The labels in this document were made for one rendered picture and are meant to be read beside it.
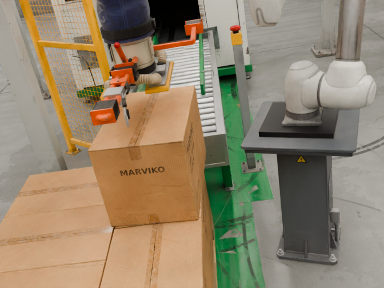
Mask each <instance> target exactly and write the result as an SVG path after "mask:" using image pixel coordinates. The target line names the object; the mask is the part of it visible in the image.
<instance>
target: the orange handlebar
mask: <svg viewBox="0 0 384 288"><path fill-rule="evenodd" d="M196 32H197V30H196V27H192V28H191V37H190V39H189V40H184V41H177V42H170V43H163V44H158V45H153V48H154V51H156V50H163V49H170V48H175V47H182V46H189V45H193V44H195V42H196ZM137 61H138V57H134V58H133V59H132V62H135V63H137ZM130 78H131V76H130V74H126V75H125V77H123V78H120V76H118V75H116V76H115V78H114V79H112V80H111V82H110V85H111V86H110V88H112V87H120V86H124V85H125V83H126V81H128V82H129V80H130ZM119 83H122V84H121V85H118V84H119ZM115 98H117V100H118V104H120V102H121V96H120V95H117V96H116V97H115ZM95 118H96V120H98V121H100V122H105V121H109V120H111V119H113V118H114V116H113V114H111V113H107V114H104V115H97V116H96V117H95Z"/></svg>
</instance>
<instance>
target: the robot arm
mask: <svg viewBox="0 0 384 288"><path fill-rule="evenodd" d="M285 1H286V0H249V8H250V13H251V16H252V19H253V21H254V23H255V24H256V25H258V26H259V27H268V26H275V25H276V24H277V23H278V22H279V19H280V17H281V11H282V9H283V5H284V4H285ZM365 4H366V0H340V8H339V22H338V35H337V49H336V56H335V60H334V61H333V62H332V63H331V64H330V65H329V69H328V71H327V73H324V72H322V71H320V70H319V68H318V66H317V65H316V64H315V63H312V62H310V61H298V62H295V63H293V64H292V65H291V66H290V68H289V70H288V71H287V73H286V77H285V86H284V91H285V103H286V109H285V112H286V114H285V118H284V120H283V122H282V126H284V127H286V126H322V121H321V117H322V112H323V107H326V108H330V109H337V110H354V109H359V108H362V107H365V106H368V105H370V104H371V103H372V102H373V100H374V97H375V93H376V88H377V86H376V84H375V80H374V79H373V78H372V76H370V75H367V72H366V66H365V64H364V63H363V62H362V61H360V55H361V43H362V32H363V20H364V13H365Z"/></svg>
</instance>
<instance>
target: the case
mask: <svg viewBox="0 0 384 288"><path fill-rule="evenodd" d="M126 103H127V107H126V109H128V110H129V114H130V119H128V120H129V127H127V126H126V121H125V118H124V113H123V107H122V106H119V108H120V111H121V112H120V114H119V117H118V119H117V122H116V123H109V124H104V125H102V127H101V129H100V130H99V132H98V134H97V136H96V137H95V139H94V141H93V142H92V144H91V146H90V148H89V149H88V153H89V157H90V160H91V164H92V166H93V169H94V173H95V176H96V179H97V182H98V186H99V189H100V191H101V195H102V198H103V202H104V204H105V208H106V211H107V214H108V217H109V221H110V224H111V226H112V227H117V226H131V225H146V224H154V223H168V222H183V221H197V220H199V210H200V204H201V194H202V184H203V174H204V169H205V159H206V148H205V141H204V137H203V131H202V124H201V118H200V114H199V107H198V101H197V95H196V90H195V85H192V86H183V87H174V88H169V91H165V92H160V93H153V94H145V91H142V92H137V93H129V94H128V95H126Z"/></svg>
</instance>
